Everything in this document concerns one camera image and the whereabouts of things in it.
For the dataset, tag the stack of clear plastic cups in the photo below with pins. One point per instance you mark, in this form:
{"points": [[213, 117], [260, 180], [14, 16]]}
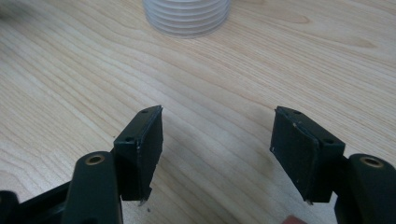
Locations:
{"points": [[186, 17]]}

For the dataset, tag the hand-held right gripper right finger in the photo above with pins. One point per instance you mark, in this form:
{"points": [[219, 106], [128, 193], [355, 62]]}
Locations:
{"points": [[299, 155]]}

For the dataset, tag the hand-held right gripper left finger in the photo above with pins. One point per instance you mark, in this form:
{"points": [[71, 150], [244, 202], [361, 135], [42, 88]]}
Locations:
{"points": [[140, 155]]}

